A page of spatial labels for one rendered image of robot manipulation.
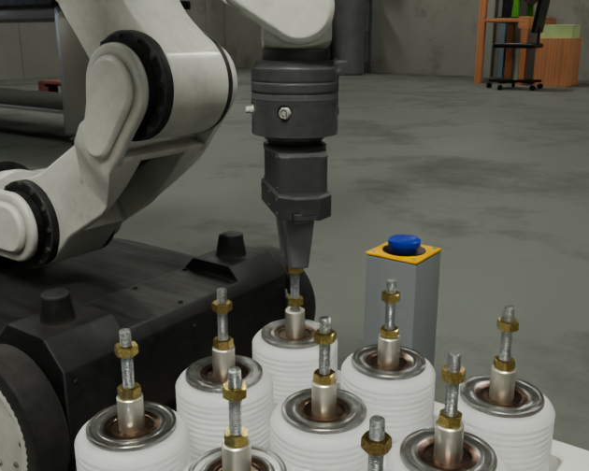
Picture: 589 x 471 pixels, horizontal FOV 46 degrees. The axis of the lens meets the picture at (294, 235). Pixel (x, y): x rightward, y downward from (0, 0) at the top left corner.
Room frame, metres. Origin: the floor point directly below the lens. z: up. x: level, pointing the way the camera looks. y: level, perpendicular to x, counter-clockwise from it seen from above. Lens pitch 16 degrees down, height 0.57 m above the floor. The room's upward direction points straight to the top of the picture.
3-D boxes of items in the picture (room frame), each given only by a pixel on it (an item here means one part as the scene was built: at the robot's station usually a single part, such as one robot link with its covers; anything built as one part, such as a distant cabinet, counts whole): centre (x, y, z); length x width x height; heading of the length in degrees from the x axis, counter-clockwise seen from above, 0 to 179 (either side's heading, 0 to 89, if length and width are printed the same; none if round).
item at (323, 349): (0.55, -0.03, 0.30); 0.01 x 0.01 x 0.08
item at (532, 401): (0.58, -0.19, 0.25); 0.08 x 0.08 x 0.01
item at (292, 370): (0.72, 0.00, 0.16); 0.10 x 0.10 x 0.18
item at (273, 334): (0.72, 0.00, 0.25); 0.08 x 0.08 x 0.01
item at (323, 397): (0.55, -0.03, 0.26); 0.02 x 0.02 x 0.03
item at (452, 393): (0.48, -0.12, 0.30); 0.01 x 0.01 x 0.08
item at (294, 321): (0.72, 0.00, 0.26); 0.02 x 0.02 x 0.03
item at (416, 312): (0.83, -0.14, 0.16); 0.07 x 0.07 x 0.31; 54
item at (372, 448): (0.39, -0.05, 0.32); 0.02 x 0.02 x 0.01; 28
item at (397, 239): (0.83, -0.14, 0.32); 0.04 x 0.04 x 0.02
